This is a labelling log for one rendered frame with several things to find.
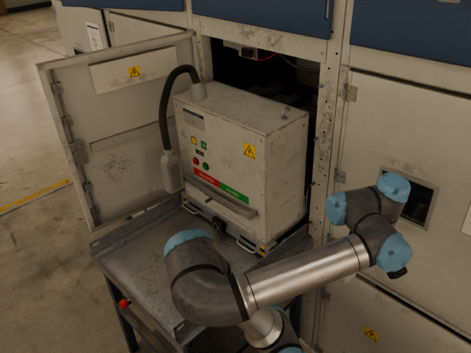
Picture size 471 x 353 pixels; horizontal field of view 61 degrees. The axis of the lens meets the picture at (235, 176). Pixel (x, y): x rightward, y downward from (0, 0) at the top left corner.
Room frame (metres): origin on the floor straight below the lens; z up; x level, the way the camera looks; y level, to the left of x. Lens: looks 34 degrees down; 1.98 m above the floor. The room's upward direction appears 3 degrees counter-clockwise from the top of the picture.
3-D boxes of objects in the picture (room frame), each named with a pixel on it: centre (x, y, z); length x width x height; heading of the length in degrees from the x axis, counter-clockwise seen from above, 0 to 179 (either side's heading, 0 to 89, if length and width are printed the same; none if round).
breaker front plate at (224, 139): (1.29, 0.07, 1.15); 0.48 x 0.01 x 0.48; 43
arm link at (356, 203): (0.71, -0.27, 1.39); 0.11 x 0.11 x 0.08; 14
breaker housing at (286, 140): (1.46, -0.12, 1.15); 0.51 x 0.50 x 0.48; 133
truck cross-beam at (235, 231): (1.30, 0.05, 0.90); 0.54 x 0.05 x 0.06; 43
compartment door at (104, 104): (1.53, 0.40, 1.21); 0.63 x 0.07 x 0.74; 124
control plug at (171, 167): (1.39, 0.26, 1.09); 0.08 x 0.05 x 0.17; 133
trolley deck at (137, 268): (1.20, 0.16, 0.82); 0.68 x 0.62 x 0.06; 133
